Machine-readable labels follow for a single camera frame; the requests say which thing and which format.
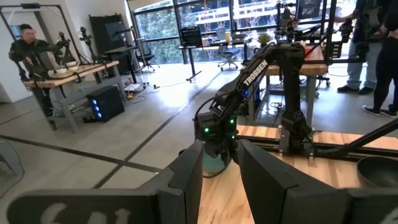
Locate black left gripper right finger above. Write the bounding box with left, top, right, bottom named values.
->
left=237, top=139, right=398, bottom=224

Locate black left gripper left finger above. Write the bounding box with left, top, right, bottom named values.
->
left=6, top=140, right=205, bottom=224

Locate black bowl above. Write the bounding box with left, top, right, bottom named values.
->
left=356, top=156, right=398, bottom=189

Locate blue bowl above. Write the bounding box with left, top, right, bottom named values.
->
left=202, top=148, right=233, bottom=175

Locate black standing desk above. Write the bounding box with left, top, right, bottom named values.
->
left=178, top=40, right=252, bottom=83

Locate blue office chair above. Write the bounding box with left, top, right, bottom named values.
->
left=216, top=27, right=244, bottom=72

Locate black desk monitor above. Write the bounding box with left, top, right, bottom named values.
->
left=179, top=26, right=203, bottom=49

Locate green potted plant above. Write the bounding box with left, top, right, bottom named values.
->
left=257, top=32, right=272, bottom=45

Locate black office chair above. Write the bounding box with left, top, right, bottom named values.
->
left=134, top=37, right=160, bottom=73

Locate black computer tower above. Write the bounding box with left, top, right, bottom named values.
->
left=86, top=85, right=126, bottom=123

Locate wooden workstation table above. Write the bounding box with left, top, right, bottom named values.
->
left=23, top=60, right=125, bottom=134
left=264, top=44, right=330, bottom=128

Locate black cabinet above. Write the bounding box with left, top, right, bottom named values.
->
left=88, top=13, right=133, bottom=75

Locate person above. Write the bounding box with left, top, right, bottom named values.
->
left=361, top=0, right=398, bottom=118
left=8, top=24, right=63, bottom=125
left=334, top=0, right=384, bottom=96

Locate black diagonal frame strut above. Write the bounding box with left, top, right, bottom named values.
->
left=313, top=119, right=398, bottom=158

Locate black frame post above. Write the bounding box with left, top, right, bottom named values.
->
left=323, top=0, right=338, bottom=65

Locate black workstation frame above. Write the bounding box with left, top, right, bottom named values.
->
left=0, top=2, right=85, bottom=65

